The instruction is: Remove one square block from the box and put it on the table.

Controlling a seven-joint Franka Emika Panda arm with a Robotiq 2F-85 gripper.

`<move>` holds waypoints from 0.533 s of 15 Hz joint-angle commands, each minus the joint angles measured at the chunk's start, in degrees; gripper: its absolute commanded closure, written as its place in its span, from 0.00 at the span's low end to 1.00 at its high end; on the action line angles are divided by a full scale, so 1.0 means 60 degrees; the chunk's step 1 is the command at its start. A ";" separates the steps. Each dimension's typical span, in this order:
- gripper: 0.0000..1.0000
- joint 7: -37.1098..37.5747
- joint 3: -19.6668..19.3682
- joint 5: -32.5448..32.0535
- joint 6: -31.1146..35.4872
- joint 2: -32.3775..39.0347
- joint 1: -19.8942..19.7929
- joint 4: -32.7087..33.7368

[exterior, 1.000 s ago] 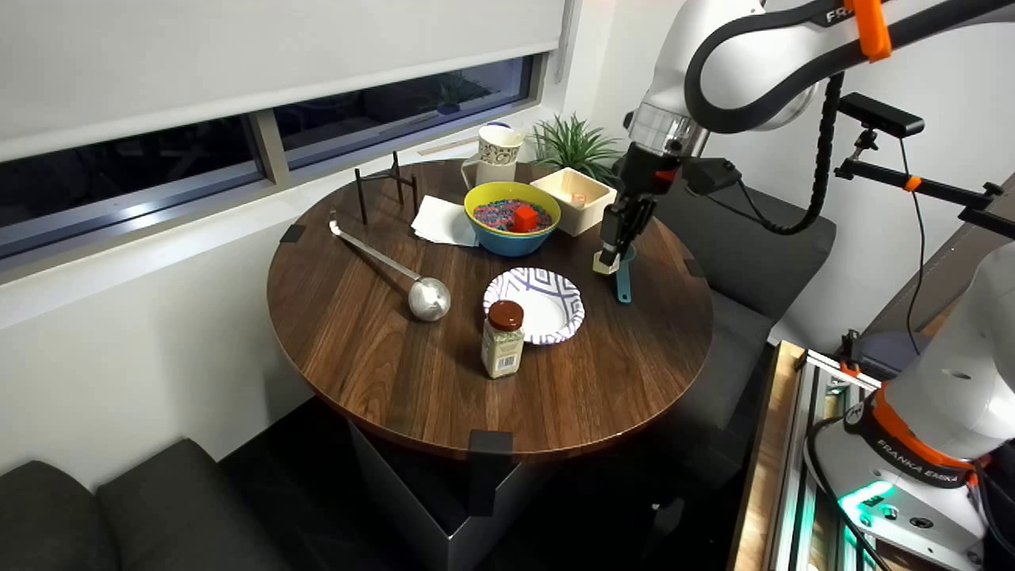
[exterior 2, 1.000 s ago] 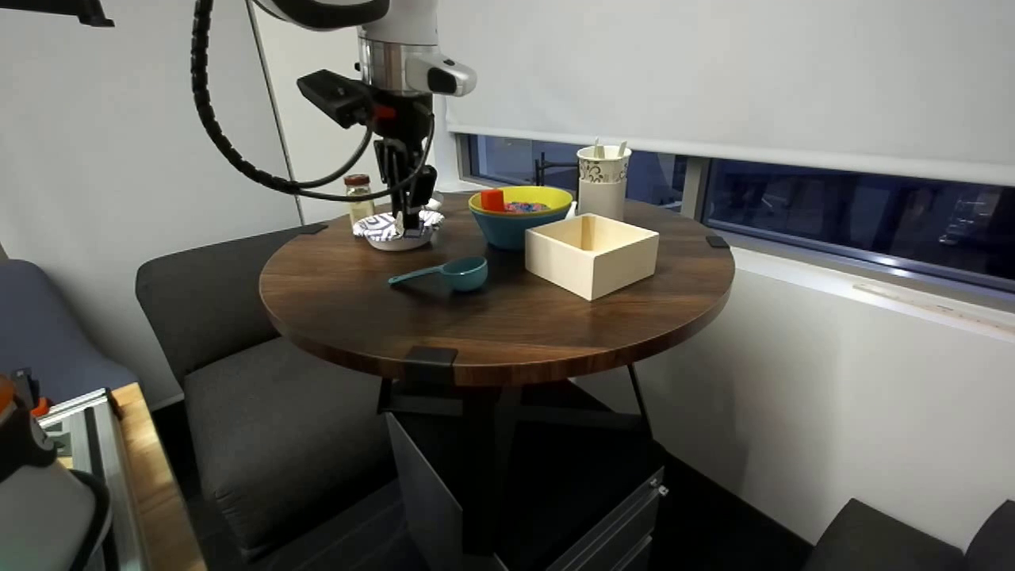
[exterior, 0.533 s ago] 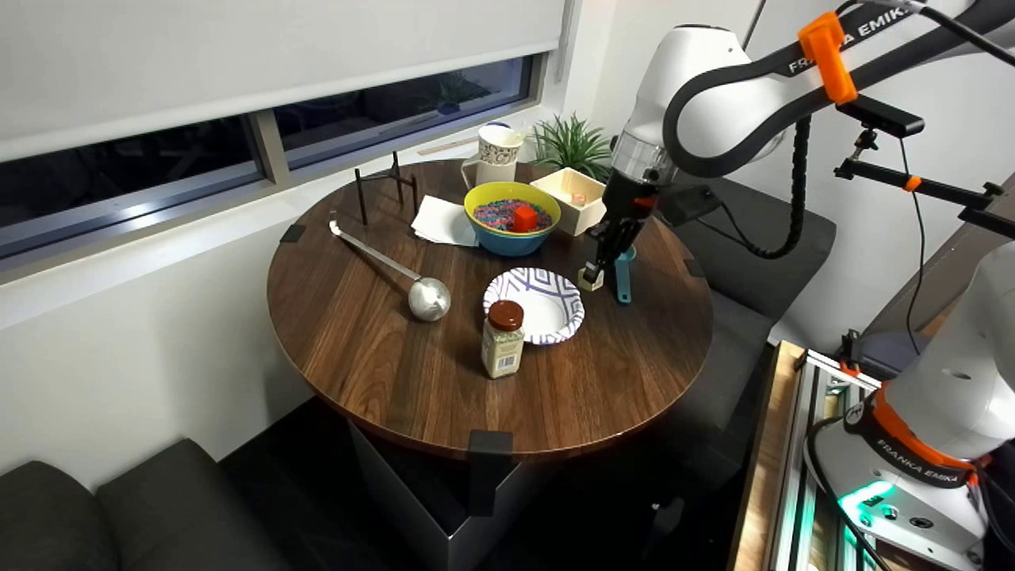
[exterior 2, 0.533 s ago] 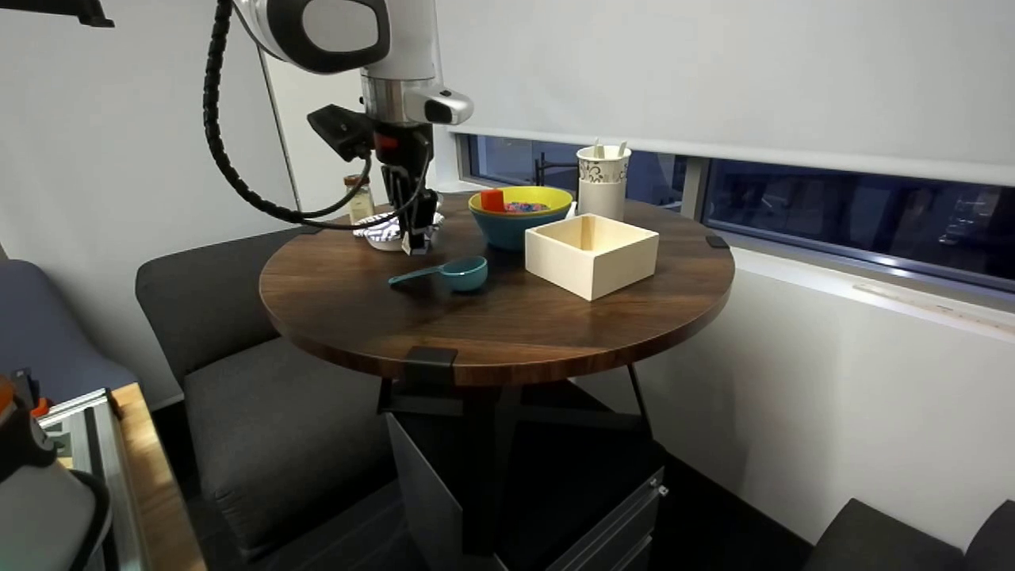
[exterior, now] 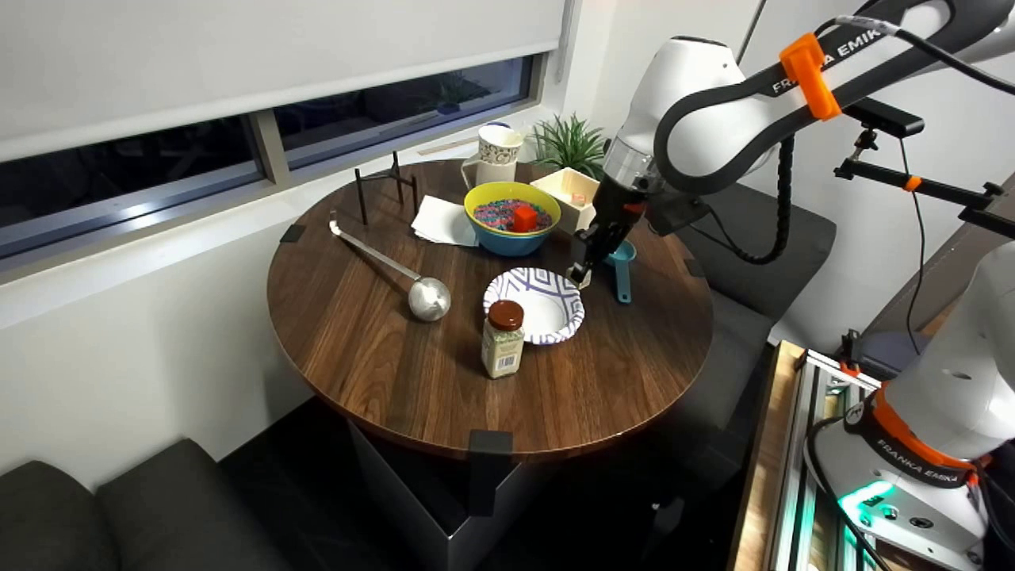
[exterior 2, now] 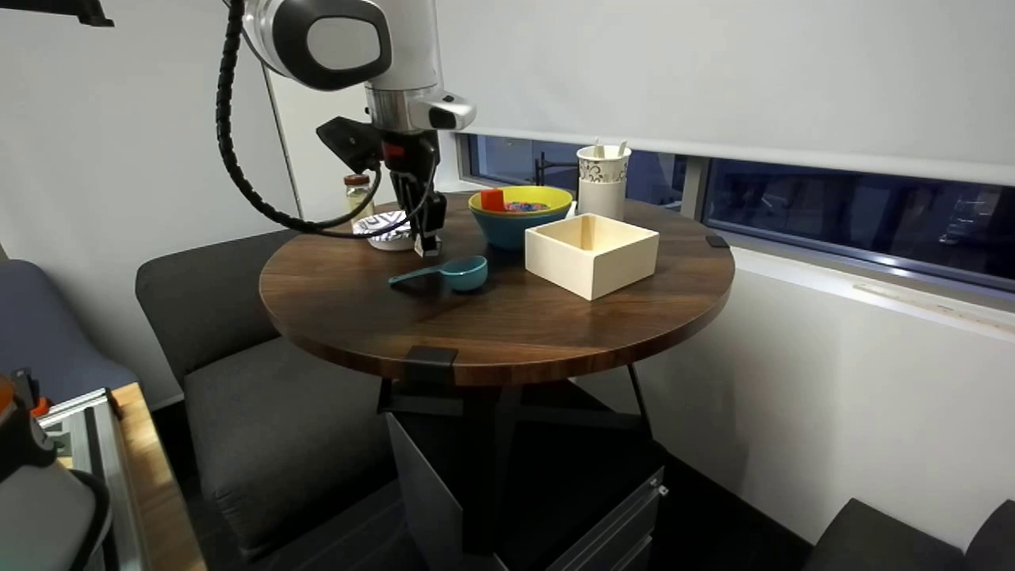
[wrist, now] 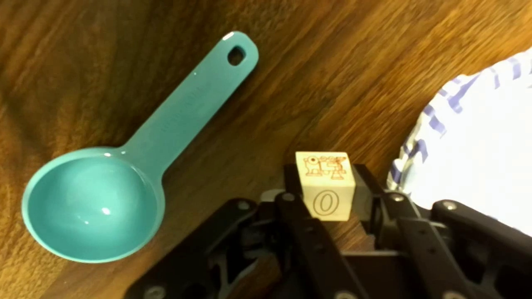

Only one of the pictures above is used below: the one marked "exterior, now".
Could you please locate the teal measuring scoop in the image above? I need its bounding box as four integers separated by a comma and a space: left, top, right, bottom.
606, 237, 641, 307

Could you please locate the white paper napkin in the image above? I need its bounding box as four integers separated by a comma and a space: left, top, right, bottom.
410, 193, 481, 251

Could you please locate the blue bowl yellow inside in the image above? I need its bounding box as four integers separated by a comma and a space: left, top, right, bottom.
460, 180, 567, 259

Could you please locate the white window mullion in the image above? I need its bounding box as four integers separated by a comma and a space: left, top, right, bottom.
252, 109, 294, 186

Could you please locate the white ceramic mug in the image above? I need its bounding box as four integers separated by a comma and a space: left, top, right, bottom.
458, 120, 531, 191

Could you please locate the black corrugated cable hose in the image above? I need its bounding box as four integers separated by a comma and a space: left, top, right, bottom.
708, 12, 1015, 267

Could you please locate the thin black hanging cable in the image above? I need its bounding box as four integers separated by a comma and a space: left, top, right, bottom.
894, 132, 937, 357

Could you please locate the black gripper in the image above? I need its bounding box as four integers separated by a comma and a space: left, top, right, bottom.
580, 175, 649, 283

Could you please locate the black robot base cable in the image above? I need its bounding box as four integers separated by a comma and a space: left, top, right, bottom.
804, 400, 882, 571

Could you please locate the white roller window blind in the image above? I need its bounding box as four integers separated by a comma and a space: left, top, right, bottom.
0, 0, 567, 165

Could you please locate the dark gray padded sofa seat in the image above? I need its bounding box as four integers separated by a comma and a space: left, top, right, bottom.
691, 180, 840, 319

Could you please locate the white patterned bowl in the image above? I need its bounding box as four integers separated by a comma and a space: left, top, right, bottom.
478, 262, 586, 350

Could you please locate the light wooden open box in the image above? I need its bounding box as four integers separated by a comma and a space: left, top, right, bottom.
531, 165, 606, 237

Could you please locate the aluminium robot cart frame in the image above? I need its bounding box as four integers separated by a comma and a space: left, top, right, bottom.
775, 346, 1015, 571

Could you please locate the black stereo camera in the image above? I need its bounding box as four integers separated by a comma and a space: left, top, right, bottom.
840, 95, 930, 139

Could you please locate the spice jar brown lid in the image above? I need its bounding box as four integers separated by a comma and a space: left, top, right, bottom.
478, 298, 531, 382

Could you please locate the dark cabinet under table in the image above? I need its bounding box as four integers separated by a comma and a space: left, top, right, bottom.
347, 418, 537, 571

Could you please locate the dark gray padded armchair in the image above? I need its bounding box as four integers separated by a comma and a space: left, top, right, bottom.
0, 435, 294, 571

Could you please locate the wooden cart board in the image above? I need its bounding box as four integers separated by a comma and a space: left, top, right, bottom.
731, 341, 809, 571

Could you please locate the metal ladle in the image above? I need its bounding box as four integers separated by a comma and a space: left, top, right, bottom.
328, 217, 454, 325

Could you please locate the black metal peg rack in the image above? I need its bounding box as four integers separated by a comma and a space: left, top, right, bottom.
353, 149, 421, 228

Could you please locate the black camera mount rod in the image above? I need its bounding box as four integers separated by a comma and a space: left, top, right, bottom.
830, 125, 1015, 242

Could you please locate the small green spiky plant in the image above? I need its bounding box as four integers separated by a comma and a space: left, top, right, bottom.
531, 112, 616, 180

